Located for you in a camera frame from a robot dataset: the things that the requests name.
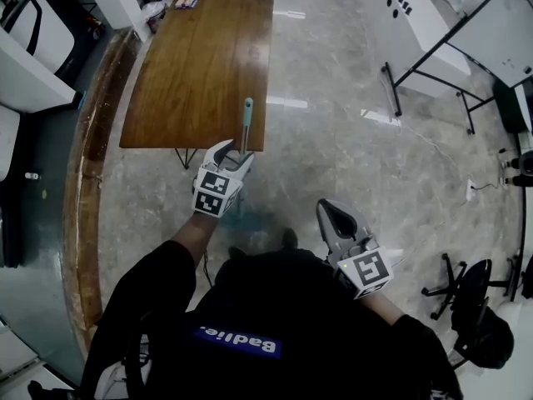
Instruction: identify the person's black clothing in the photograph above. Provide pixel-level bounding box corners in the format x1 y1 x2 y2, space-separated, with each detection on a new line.
78 239 466 400

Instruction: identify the person's left forearm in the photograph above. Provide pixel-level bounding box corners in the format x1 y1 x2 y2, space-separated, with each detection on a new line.
169 212 221 266

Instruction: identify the white pouch with navy stripes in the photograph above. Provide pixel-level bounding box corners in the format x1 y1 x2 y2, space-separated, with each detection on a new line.
96 334 152 400

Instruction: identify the teal broom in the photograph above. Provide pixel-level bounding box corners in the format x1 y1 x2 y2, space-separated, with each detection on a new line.
219 97 271 231

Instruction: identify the clear plastic bag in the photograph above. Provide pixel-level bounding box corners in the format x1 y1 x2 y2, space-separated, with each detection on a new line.
141 1 168 33

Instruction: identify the white service robot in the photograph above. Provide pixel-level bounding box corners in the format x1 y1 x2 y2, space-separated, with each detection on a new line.
0 105 22 183

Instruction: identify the white and black machine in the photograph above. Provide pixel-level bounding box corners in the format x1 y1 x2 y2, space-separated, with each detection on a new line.
0 0 77 75

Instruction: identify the person's right forearm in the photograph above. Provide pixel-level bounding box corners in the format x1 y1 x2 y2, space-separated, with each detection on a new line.
358 292 406 328

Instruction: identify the white counter with black faucet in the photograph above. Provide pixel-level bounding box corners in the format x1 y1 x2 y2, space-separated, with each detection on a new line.
361 0 472 98

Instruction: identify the black office chair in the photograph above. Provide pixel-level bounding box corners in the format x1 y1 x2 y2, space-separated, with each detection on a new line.
421 252 517 371

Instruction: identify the whiteboard on black stand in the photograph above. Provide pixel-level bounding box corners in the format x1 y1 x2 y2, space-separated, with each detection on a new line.
379 0 533 136

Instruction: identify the person's right shoe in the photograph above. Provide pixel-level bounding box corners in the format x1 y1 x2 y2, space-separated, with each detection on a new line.
281 227 300 250

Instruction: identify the curved wooden curb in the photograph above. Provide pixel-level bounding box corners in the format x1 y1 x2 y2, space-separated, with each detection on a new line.
61 28 145 343

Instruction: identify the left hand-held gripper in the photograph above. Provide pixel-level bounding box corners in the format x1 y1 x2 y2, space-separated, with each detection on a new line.
191 138 257 218

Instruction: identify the black corrugated hose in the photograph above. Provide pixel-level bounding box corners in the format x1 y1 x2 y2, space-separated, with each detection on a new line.
123 327 153 400

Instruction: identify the wooden table with black legs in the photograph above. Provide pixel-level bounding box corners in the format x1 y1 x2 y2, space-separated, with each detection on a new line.
119 0 276 171

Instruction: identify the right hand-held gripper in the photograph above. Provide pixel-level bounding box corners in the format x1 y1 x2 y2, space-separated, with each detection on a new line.
315 197 395 301

